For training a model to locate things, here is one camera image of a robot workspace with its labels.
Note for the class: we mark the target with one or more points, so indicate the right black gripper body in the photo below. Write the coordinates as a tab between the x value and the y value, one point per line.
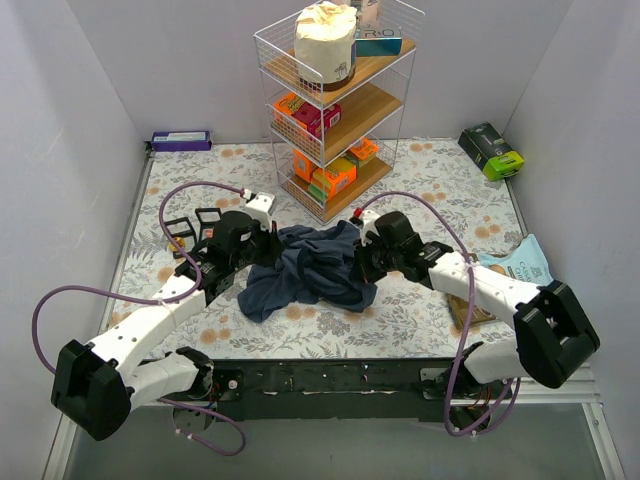
367	257

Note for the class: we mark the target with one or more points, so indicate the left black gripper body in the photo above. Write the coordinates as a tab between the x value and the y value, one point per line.
269	242

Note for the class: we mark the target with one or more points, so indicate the navy blue printed t-shirt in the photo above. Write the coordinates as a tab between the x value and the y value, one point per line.
314	266

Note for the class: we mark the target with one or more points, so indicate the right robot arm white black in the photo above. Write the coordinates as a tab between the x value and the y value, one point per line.
553	335

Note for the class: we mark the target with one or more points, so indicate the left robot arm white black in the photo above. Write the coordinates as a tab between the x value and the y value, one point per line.
99	383

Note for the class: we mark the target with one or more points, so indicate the black display case pink brooch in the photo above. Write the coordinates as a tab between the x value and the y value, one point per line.
207	219

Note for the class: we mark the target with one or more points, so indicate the black display case gold brooch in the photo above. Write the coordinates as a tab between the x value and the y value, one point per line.
183	232

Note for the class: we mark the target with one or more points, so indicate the orange yellow box bottom front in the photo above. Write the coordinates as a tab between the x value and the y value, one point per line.
327	182

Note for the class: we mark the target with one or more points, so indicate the orange box bottom left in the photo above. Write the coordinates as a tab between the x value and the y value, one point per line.
303	166

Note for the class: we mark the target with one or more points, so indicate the orange green box bottom back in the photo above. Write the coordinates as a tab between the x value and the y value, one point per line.
362	152

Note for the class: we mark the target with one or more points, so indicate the purple flat box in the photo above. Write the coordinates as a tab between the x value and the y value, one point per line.
181	141

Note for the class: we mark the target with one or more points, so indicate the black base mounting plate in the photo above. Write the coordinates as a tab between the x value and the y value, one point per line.
322	389

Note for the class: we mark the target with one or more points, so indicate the cassava chips bag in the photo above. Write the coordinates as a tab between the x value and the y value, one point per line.
526	263

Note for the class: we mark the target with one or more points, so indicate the black green box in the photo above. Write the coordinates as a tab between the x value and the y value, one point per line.
490	152

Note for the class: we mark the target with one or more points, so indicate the orange snack box upper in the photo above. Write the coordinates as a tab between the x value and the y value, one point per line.
293	107

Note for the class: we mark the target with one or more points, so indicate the magenta pink box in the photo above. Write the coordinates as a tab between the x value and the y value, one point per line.
317	122

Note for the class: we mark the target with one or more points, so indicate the teal blue box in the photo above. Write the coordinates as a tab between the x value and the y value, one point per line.
378	41

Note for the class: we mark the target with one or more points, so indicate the cream paper wrapped roll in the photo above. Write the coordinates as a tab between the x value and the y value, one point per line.
324	44

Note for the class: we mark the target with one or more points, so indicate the pink white carton top shelf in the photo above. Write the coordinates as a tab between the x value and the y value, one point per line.
367	12

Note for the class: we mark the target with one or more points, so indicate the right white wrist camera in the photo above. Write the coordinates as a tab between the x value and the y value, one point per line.
365	221

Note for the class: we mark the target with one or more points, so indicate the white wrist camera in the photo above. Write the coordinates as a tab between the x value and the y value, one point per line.
365	221
260	206

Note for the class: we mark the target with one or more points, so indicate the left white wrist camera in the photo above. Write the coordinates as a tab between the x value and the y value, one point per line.
260	206

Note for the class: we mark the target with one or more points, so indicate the aluminium rail frame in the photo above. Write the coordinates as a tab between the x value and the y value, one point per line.
99	383

